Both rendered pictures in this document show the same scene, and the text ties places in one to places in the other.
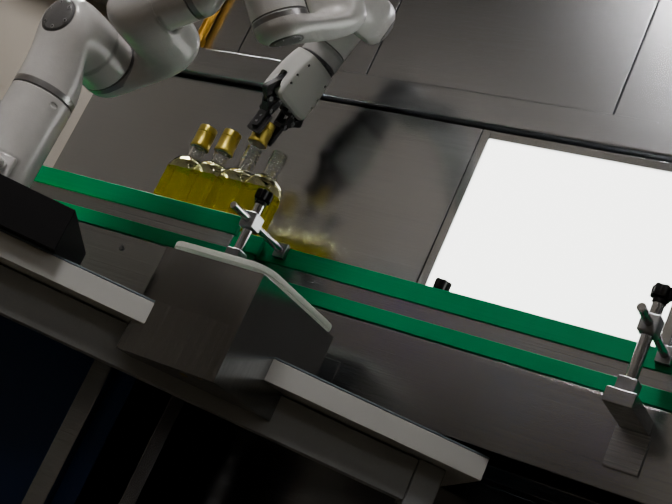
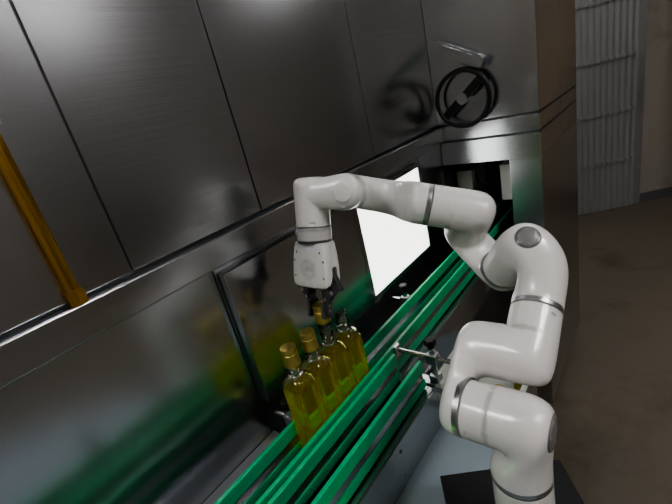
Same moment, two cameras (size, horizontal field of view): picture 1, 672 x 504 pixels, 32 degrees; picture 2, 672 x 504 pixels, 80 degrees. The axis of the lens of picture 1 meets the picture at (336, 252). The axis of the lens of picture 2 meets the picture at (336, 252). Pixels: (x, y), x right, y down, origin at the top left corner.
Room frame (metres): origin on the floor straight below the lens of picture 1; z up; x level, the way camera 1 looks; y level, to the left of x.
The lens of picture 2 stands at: (1.78, 0.98, 1.60)
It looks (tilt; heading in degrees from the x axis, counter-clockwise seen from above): 21 degrees down; 279
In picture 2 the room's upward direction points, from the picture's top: 14 degrees counter-clockwise
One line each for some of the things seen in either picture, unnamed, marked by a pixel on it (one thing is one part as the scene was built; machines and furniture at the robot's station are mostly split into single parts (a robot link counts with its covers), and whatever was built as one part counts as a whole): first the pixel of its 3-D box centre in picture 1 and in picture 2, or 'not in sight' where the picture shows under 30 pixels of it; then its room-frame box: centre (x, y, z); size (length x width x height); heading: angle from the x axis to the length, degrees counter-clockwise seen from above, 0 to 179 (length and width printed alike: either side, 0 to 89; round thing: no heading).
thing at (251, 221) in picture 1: (256, 233); (424, 358); (1.76, 0.12, 0.95); 0.17 x 0.03 x 0.12; 147
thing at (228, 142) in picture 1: (228, 143); (308, 339); (2.00, 0.26, 1.14); 0.04 x 0.04 x 0.04
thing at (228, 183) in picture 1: (217, 224); (339, 378); (1.97, 0.21, 0.99); 0.06 x 0.06 x 0.21; 56
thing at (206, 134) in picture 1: (204, 138); (290, 355); (2.03, 0.31, 1.14); 0.04 x 0.04 x 0.04
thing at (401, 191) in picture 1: (439, 215); (356, 256); (1.90, -0.14, 1.15); 0.90 x 0.03 x 0.34; 57
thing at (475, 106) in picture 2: not in sight; (464, 98); (1.44, -0.64, 1.49); 0.21 x 0.05 x 0.21; 147
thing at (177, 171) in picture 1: (167, 210); (308, 412); (2.03, 0.31, 0.99); 0.06 x 0.06 x 0.21; 56
